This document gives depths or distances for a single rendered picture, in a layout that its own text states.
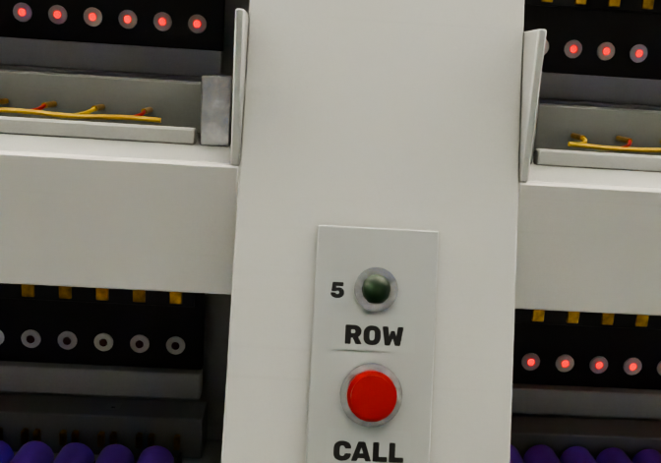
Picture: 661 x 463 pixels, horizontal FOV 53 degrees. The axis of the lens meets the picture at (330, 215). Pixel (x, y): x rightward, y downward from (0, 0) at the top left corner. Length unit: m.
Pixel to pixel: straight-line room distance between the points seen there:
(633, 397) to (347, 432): 0.25
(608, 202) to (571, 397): 0.21
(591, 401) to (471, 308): 0.22
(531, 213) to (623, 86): 0.23
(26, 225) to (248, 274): 0.08
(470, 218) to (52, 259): 0.14
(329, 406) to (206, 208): 0.08
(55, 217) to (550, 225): 0.17
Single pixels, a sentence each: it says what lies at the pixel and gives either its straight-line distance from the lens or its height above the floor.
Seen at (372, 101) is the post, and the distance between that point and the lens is 0.23.
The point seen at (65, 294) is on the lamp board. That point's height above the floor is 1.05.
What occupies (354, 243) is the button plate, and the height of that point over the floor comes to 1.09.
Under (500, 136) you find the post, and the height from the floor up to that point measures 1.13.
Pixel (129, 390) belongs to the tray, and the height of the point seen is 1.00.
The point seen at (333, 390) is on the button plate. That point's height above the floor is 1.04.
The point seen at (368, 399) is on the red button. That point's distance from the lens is 0.22.
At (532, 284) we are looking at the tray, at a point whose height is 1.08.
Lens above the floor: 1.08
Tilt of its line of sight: 4 degrees up
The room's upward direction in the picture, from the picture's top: 3 degrees clockwise
